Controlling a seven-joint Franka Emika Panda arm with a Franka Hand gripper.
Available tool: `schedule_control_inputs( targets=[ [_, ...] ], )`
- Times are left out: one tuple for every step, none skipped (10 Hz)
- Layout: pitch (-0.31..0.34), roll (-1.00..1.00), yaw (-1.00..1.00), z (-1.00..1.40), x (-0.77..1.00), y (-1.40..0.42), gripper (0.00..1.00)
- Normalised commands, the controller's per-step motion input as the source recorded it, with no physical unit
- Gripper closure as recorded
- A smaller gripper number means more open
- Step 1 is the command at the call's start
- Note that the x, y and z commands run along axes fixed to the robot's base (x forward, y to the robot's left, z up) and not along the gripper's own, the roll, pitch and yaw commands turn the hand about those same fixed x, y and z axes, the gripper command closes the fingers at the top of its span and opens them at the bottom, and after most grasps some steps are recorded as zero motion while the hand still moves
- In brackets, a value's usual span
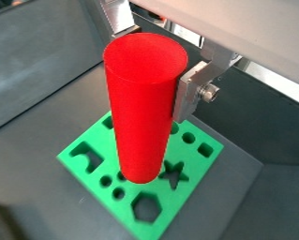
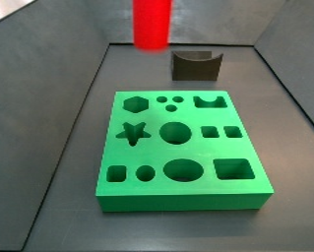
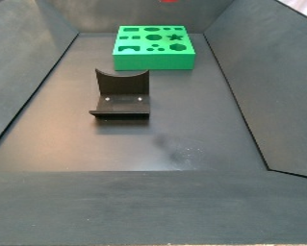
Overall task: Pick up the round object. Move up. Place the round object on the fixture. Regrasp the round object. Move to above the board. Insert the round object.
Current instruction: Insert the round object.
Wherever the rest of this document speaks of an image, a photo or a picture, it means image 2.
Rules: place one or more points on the green shape sorter block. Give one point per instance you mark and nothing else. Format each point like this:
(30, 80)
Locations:
(178, 155)

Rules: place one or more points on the red cylinder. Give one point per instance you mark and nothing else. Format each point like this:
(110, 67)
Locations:
(152, 19)

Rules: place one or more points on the black cradle stand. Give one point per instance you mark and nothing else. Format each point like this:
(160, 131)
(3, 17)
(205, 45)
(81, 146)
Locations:
(196, 66)

